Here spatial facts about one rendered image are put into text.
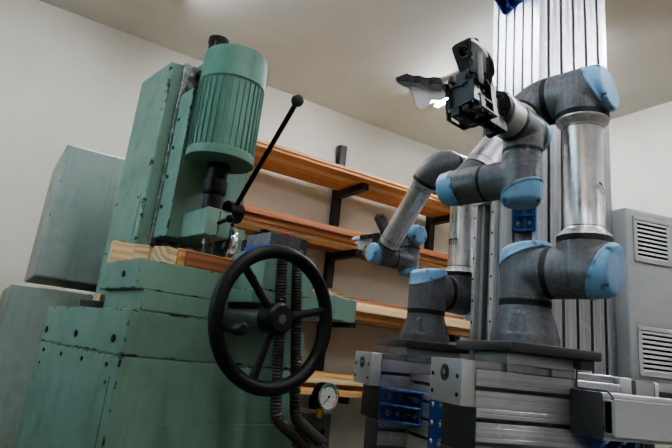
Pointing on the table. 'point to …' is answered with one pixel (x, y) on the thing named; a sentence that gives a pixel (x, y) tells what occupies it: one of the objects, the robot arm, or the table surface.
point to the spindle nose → (215, 184)
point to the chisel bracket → (204, 225)
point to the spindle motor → (228, 108)
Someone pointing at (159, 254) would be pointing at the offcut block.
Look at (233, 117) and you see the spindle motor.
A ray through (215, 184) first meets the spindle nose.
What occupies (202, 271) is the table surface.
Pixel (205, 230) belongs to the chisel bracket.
